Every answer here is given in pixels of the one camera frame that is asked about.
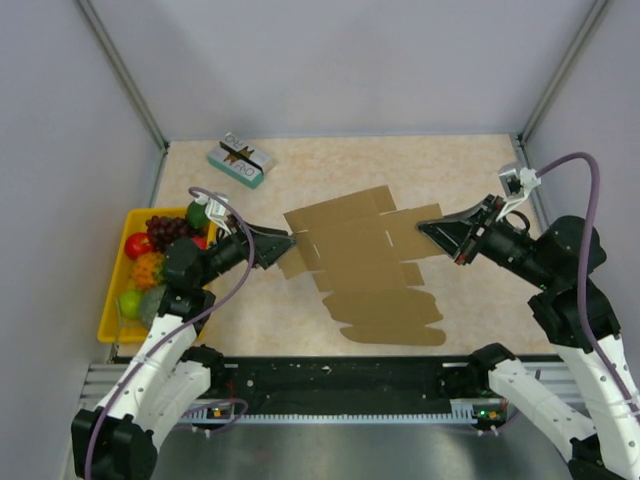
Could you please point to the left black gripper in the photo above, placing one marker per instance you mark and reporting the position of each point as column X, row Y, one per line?
column 262, row 249

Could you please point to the red tomato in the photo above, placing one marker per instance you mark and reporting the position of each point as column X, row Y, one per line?
column 200, row 242

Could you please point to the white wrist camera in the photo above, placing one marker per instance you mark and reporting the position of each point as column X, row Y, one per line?
column 214, row 209
column 518, row 183

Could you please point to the white teal printed carton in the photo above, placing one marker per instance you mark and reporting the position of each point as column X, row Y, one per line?
column 241, row 160

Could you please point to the orange bumpy fruit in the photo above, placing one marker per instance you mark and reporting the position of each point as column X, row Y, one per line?
column 148, row 271

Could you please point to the yellow plastic tray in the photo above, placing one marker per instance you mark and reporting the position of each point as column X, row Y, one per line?
column 114, row 328

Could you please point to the dark purple grape bunch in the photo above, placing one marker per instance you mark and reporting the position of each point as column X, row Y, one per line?
column 162, row 231

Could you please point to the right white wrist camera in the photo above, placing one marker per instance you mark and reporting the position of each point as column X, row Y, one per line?
column 518, row 183

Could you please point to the brown cardboard box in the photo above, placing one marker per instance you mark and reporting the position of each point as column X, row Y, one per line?
column 363, row 253

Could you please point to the grey slotted cable duct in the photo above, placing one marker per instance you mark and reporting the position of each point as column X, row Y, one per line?
column 460, row 413

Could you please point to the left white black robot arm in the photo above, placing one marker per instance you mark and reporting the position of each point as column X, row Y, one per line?
column 122, row 436

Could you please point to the green melon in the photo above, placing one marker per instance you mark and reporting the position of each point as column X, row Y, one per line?
column 149, row 305

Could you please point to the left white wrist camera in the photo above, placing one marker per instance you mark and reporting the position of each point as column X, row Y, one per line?
column 214, row 209

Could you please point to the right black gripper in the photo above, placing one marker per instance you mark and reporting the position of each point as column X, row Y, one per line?
column 457, row 232

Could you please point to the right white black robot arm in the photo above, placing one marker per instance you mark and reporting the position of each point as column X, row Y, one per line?
column 578, row 321

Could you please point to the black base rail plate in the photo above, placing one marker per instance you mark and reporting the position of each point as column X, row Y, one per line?
column 358, row 385

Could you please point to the green avocado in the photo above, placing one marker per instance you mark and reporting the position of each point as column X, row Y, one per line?
column 196, row 215

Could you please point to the green lime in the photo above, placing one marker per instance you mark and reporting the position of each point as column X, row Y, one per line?
column 129, row 303

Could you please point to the red apple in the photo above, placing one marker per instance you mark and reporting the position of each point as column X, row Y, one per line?
column 137, row 244

